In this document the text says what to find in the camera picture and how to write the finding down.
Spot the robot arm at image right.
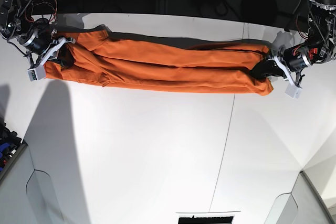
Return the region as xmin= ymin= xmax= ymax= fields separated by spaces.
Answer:
xmin=267 ymin=0 xmax=335 ymax=87

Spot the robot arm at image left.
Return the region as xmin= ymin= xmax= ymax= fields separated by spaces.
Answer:
xmin=1 ymin=0 xmax=284 ymax=93

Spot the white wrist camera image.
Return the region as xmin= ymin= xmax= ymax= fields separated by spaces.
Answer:
xmin=285 ymin=84 xmax=302 ymax=99
xmin=27 ymin=66 xmax=46 ymax=81

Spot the orange t-shirt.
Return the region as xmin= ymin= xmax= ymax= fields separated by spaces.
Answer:
xmin=44 ymin=28 xmax=273 ymax=96

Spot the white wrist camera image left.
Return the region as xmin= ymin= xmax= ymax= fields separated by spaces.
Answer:
xmin=27 ymin=66 xmax=46 ymax=81

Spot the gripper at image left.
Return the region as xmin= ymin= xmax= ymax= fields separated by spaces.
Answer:
xmin=18 ymin=18 xmax=76 ymax=69

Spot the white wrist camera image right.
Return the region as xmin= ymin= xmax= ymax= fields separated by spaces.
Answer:
xmin=285 ymin=84 xmax=302 ymax=99

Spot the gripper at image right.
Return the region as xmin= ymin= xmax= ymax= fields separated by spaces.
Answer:
xmin=249 ymin=45 xmax=315 ymax=88

